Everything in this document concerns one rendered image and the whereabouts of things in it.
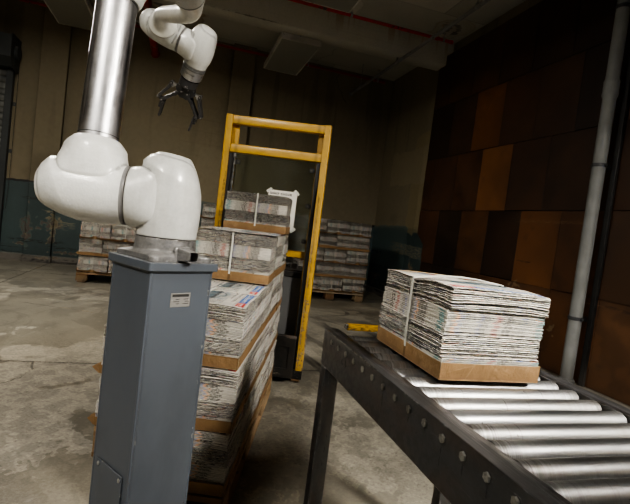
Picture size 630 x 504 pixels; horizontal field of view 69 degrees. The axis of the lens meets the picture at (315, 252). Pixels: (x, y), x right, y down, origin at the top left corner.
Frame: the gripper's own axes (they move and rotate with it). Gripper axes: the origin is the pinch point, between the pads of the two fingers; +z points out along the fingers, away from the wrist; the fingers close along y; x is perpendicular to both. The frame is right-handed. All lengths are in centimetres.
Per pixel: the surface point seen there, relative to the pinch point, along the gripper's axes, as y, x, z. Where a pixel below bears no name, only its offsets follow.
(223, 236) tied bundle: 40, -15, 35
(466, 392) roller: 100, -120, -34
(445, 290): 88, -103, -46
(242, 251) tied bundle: 51, -18, 35
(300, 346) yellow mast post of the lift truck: 126, 36, 135
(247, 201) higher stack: 46, 46, 50
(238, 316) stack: 54, -76, 16
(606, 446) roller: 113, -138, -52
